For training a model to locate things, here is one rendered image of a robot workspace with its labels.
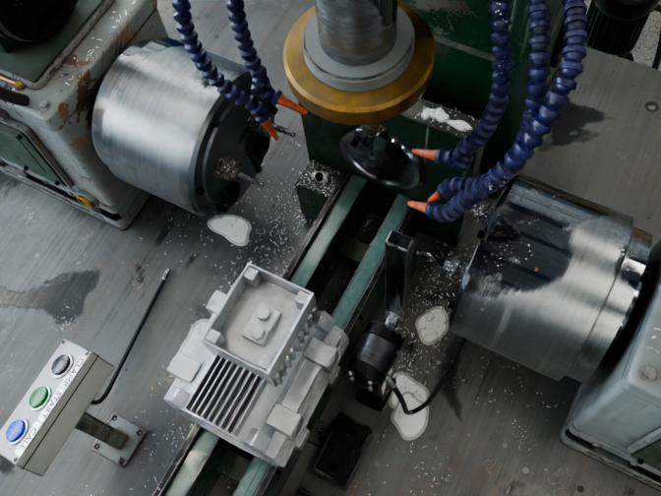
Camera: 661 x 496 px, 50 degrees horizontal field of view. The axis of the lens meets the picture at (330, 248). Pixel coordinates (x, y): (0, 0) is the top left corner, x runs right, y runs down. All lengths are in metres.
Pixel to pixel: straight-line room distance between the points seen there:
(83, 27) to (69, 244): 0.44
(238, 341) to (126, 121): 0.39
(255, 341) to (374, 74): 0.36
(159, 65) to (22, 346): 0.58
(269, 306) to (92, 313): 0.51
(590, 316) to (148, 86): 0.70
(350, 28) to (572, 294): 0.42
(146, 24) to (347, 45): 0.53
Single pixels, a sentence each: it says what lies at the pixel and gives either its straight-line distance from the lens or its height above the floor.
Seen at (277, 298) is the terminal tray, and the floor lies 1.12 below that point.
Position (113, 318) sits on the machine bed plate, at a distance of 1.35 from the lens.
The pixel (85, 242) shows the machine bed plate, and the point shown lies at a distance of 1.44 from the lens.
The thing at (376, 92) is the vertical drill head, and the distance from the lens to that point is 0.82.
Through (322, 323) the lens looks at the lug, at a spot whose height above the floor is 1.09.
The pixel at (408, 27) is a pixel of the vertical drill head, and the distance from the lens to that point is 0.85.
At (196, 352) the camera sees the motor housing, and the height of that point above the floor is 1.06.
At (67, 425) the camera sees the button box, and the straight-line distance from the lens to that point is 1.05.
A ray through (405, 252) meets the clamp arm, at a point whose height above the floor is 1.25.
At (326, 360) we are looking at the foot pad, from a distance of 0.95.
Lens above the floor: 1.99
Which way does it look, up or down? 65 degrees down
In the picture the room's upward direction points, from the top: 10 degrees counter-clockwise
